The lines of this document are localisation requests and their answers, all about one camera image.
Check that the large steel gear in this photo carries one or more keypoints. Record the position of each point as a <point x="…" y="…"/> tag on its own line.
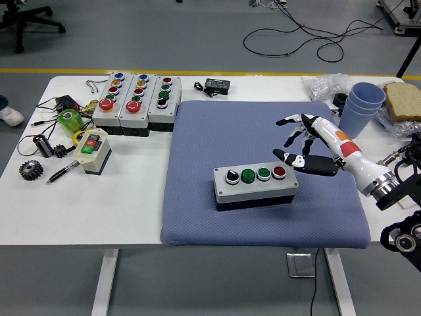
<point x="33" y="172"/>

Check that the blue-grey quilted mat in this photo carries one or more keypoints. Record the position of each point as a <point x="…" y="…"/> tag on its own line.
<point x="213" y="138"/>

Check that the bread slice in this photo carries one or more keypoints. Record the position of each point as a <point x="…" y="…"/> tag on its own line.
<point x="403" y="102"/>

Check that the clear plastic bag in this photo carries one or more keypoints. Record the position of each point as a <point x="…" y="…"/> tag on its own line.
<point x="399" y="128"/>

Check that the metal floor outlet plate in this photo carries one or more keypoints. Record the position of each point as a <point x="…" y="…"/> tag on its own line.
<point x="300" y="265"/>

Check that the small black gear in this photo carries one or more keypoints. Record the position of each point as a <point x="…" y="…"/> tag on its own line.
<point x="60" y="151"/>

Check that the light blue plastic cup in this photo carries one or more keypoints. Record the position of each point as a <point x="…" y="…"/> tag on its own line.
<point x="366" y="92"/>
<point x="356" y="123"/>
<point x="352" y="106"/>

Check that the aluminium frame cart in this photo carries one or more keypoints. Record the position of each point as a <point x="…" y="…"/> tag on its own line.
<point x="406" y="19"/>

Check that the black digital meter module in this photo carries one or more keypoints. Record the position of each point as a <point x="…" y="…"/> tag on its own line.
<point x="217" y="85"/>

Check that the black office chair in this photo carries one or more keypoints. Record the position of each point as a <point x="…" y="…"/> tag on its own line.
<point x="21" y="19"/>

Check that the grey five-button control box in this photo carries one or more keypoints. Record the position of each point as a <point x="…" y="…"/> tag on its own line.
<point x="135" y="116"/>
<point x="108" y="115"/>

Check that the person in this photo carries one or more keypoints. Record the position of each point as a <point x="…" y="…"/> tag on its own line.
<point x="10" y="115"/>

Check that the black mechanical device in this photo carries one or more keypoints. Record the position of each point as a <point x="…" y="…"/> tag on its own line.
<point x="417" y="139"/>

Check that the black pen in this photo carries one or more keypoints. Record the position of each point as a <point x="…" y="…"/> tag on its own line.
<point x="64" y="171"/>

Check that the brass fitting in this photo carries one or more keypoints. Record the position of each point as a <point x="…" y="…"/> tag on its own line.
<point x="89" y="107"/>

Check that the grey four-button control box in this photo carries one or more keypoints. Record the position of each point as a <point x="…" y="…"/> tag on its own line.
<point x="164" y="112"/>
<point x="253" y="194"/>

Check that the green tape roll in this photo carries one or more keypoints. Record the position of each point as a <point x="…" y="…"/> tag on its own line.
<point x="70" y="125"/>

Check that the clear bubble wrap bag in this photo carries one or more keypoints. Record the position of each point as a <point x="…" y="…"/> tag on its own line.
<point x="324" y="87"/>

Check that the cream red-green switch box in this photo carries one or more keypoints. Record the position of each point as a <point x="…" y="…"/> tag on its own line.
<point x="95" y="158"/>

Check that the white table leg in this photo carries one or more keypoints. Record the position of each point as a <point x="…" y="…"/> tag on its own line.
<point x="105" y="283"/>
<point x="340" y="283"/>

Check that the white paper sheet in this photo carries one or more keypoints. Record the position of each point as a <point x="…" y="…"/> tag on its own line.
<point x="409" y="202"/>

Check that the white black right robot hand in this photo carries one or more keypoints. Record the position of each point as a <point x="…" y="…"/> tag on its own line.
<point x="345" y="151"/>

